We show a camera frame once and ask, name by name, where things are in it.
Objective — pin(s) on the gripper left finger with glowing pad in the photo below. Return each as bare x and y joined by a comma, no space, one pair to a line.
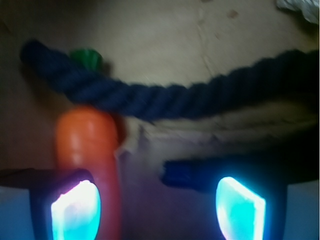
48,204

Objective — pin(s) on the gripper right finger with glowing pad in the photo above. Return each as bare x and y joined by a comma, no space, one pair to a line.
262,202

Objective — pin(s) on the orange toy carrot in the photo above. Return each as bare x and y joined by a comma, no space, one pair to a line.
87,138

